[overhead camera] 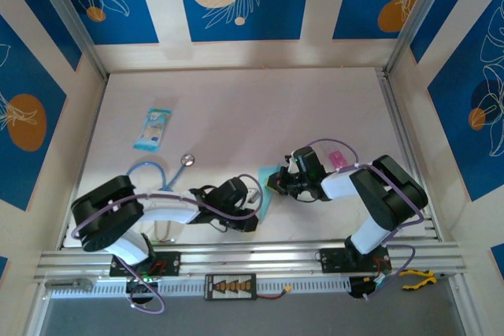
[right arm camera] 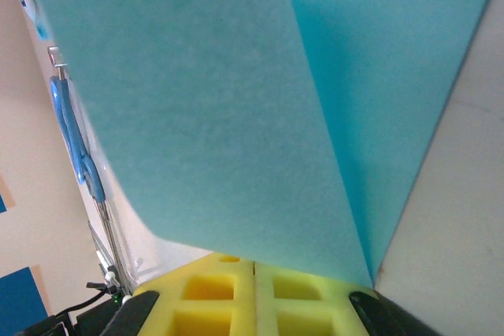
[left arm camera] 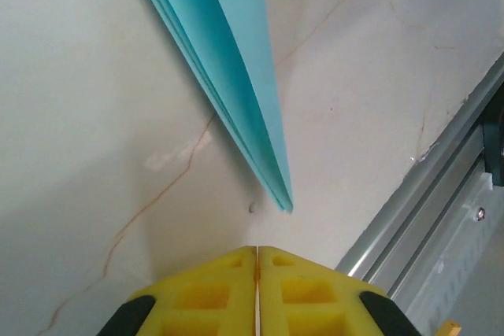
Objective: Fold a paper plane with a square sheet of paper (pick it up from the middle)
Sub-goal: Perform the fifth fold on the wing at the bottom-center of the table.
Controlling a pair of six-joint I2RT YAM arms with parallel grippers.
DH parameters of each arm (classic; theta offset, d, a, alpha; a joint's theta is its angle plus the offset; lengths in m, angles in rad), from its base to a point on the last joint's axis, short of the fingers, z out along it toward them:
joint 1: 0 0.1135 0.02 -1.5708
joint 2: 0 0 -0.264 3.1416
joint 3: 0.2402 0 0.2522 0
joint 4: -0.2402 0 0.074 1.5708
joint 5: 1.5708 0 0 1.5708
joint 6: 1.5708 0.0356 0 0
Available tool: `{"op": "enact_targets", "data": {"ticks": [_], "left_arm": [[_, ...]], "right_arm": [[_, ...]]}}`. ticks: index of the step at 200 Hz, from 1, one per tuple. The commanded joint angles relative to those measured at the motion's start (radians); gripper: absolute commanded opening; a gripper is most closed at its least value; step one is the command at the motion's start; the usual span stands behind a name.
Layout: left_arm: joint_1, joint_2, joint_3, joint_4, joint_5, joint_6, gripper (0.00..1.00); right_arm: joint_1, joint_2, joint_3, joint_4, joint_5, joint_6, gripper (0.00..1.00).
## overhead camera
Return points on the light blue paper sheet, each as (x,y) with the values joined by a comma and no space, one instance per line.
(264,204)

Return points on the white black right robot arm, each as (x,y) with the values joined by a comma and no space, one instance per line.
(393,194)

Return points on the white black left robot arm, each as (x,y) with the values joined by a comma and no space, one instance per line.
(114,210)

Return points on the pink pill organizer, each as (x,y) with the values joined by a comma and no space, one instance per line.
(338,159)

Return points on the black power distribution board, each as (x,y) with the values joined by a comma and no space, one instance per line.
(230,286)

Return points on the blue wet wipes packet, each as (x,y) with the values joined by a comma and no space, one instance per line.
(153,129)

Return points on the yellow black pliers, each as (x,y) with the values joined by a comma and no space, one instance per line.
(417,275)

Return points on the aluminium mounting rail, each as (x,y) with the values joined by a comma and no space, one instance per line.
(252,257)

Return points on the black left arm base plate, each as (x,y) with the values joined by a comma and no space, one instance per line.
(169,263)

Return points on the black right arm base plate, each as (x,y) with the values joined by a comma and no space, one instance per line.
(334,260)

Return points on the aluminium side rail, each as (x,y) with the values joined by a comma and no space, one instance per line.
(397,115)

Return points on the aluminium frame post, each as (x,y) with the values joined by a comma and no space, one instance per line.
(417,13)
(75,21)

